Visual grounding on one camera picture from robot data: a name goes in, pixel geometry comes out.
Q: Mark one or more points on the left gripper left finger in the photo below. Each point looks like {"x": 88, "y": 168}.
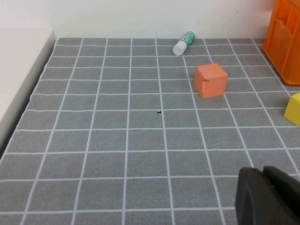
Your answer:
{"x": 253, "y": 199}

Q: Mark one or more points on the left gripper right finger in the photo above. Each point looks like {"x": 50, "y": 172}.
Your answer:
{"x": 288, "y": 194}

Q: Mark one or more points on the orange plastic cutlery holder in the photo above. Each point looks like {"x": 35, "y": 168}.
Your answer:
{"x": 283, "y": 47}

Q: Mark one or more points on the yellow foam cube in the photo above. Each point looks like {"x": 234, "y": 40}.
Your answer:
{"x": 294, "y": 111}

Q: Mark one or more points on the orange foam cube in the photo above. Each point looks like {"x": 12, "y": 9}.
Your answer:
{"x": 213, "y": 82}

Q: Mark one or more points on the grey checkered tablecloth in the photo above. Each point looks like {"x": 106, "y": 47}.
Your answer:
{"x": 117, "y": 140}

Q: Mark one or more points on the white green glue stick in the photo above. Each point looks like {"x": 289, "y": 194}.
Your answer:
{"x": 182, "y": 44}

